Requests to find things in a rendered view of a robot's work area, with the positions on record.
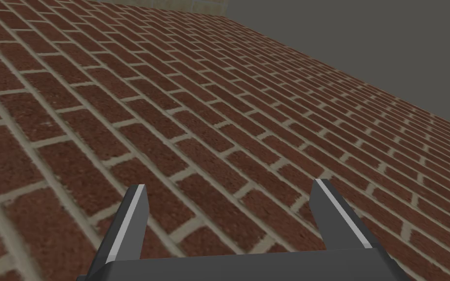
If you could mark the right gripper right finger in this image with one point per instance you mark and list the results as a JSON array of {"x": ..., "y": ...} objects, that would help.
[{"x": 336, "y": 218}]

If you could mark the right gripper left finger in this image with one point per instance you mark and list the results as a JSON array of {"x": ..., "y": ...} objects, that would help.
[{"x": 129, "y": 226}]

